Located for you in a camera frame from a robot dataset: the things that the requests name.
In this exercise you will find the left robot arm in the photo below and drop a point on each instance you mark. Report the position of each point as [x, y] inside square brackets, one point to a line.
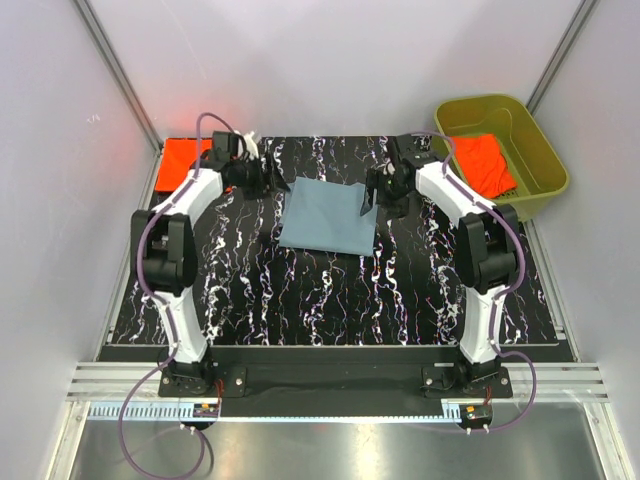
[164, 256]

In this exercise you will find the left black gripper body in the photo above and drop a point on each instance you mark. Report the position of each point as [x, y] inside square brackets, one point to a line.
[249, 177]

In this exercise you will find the olive green plastic bin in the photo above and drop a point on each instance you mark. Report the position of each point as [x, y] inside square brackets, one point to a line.
[539, 173]

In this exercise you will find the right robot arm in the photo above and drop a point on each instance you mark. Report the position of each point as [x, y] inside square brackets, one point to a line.
[488, 257]

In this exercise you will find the folded orange t-shirt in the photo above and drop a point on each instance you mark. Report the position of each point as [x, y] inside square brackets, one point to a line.
[178, 156]

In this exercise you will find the aluminium corner post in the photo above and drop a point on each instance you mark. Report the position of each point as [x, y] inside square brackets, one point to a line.
[561, 52]
[110, 58]

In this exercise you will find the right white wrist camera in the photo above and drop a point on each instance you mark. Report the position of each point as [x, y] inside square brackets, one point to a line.
[389, 168]

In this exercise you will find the left orange connector box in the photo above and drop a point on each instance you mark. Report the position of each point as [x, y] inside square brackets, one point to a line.
[206, 410]

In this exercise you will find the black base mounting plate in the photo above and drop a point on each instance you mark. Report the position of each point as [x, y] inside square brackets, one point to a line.
[334, 382]

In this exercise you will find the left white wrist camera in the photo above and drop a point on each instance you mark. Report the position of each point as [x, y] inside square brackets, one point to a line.
[249, 145]

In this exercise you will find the orange t-shirt in bin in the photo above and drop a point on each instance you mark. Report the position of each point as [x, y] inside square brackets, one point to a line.
[485, 168]

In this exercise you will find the left aluminium corner post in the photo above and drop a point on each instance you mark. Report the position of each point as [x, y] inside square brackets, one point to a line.
[110, 58]

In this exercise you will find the grey-blue t-shirt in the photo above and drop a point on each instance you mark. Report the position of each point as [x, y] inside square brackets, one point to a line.
[326, 217]

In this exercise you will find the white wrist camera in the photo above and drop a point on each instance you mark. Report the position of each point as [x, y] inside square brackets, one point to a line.
[249, 145]
[389, 168]

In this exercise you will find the right orange connector box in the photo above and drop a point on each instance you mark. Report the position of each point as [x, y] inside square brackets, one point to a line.
[477, 412]

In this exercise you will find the orange connector box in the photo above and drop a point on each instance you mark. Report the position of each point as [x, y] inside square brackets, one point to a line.
[206, 410]
[477, 412]

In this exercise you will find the right aluminium corner post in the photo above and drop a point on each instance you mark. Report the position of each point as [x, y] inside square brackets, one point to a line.
[561, 52]

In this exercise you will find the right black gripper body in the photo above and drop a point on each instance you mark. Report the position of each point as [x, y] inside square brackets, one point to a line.
[393, 197]

